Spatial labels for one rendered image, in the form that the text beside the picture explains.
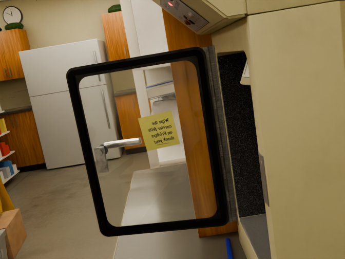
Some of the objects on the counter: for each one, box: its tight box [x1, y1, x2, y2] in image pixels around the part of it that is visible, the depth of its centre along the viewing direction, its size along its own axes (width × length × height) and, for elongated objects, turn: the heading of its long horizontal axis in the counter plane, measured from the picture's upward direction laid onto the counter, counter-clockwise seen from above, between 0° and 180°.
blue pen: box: [225, 238, 234, 259], centre depth 77 cm, size 1×14×1 cm, turn 35°
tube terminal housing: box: [211, 0, 345, 259], centre depth 60 cm, size 25×32×77 cm
